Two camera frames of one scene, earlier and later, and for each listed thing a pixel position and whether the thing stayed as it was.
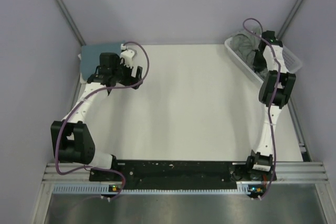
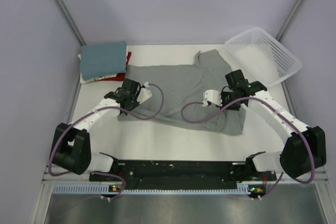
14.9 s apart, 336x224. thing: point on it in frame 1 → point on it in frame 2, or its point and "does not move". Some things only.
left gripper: [130, 81] → [136, 103]
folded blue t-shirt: [90, 57] does not move
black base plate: [179, 175] does not move
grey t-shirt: [245, 43] → [177, 94]
